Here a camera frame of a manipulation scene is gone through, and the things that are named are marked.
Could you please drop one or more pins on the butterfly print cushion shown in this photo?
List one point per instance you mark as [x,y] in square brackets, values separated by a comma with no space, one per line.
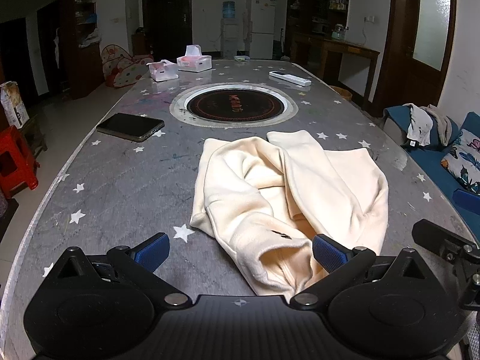
[465,161]

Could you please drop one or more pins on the blue water bottle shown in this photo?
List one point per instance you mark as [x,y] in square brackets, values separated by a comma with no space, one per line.
[228,9]

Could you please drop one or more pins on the small translucent plastic box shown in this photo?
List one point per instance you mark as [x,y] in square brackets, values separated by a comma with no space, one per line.
[163,72]

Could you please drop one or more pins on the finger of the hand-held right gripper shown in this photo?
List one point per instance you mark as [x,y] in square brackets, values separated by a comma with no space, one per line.
[437,236]
[468,197]

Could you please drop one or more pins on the grey beige garment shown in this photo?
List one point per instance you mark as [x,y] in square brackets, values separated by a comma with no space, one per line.
[446,125]

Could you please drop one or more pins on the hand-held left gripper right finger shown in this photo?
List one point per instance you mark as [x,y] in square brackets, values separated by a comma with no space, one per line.
[330,253]

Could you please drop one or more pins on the red plastic stool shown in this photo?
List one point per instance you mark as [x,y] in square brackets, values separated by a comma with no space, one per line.
[13,157]

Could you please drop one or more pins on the round wooden bin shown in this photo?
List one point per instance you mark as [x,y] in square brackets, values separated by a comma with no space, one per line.
[341,93]

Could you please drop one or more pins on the white refrigerator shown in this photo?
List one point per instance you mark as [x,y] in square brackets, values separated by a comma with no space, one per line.
[261,26]

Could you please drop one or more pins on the dark wooden shelf cabinet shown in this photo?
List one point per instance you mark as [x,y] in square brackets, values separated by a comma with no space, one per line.
[318,3]

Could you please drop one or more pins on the white remote control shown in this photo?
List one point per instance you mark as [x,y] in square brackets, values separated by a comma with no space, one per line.
[288,77]

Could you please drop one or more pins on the dark wooden door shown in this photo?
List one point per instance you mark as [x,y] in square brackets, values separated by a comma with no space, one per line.
[165,18]

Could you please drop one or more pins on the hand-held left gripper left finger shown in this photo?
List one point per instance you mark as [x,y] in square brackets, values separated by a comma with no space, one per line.
[152,252]

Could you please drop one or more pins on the small brown cabinet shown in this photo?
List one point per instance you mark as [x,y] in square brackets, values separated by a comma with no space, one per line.
[139,43]

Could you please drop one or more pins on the white spotted shirt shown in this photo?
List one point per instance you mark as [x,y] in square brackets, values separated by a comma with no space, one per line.
[418,125]

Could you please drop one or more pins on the white water dispenser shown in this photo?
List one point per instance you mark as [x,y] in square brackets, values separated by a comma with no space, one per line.
[231,39]

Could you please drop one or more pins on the glass jar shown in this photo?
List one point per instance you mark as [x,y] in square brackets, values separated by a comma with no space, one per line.
[339,32]

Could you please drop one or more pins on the white tissue box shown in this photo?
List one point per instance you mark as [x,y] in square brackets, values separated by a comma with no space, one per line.
[195,63]

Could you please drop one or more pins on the round built-in induction cooktop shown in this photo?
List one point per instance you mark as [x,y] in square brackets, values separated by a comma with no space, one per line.
[234,105]

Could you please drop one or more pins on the printed paper sack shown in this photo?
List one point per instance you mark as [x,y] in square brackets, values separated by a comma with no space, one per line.
[13,103]

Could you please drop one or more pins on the blue sofa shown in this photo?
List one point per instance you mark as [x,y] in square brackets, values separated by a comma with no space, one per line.
[427,161]

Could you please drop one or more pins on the dark open bookshelf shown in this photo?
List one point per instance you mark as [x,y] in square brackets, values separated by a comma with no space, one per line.
[80,56]

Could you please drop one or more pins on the small green packet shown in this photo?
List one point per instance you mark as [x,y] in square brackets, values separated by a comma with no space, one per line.
[242,58]

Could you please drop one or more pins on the printed play tent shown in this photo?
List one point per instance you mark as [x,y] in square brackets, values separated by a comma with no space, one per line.
[120,67]

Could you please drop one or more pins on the brown door with glass pane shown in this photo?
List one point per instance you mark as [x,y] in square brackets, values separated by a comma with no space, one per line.
[401,45]

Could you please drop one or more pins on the wooden side desk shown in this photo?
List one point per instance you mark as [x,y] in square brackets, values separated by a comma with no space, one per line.
[337,50]

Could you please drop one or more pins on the cream sweater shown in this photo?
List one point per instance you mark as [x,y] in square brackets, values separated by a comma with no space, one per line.
[262,195]

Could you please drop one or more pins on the dark smartphone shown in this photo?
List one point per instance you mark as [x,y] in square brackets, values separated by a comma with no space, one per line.
[129,125]

